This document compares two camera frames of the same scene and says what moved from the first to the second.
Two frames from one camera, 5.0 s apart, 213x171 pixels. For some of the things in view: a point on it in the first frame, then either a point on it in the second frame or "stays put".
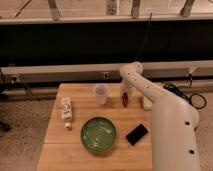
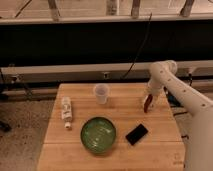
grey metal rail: x=153 y=70 stays put
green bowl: x=98 y=135 stays put
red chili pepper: x=125 y=99 to x=148 y=102
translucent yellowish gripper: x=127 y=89 to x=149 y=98
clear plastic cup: x=101 y=93 stays put
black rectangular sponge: x=137 y=134 stays put
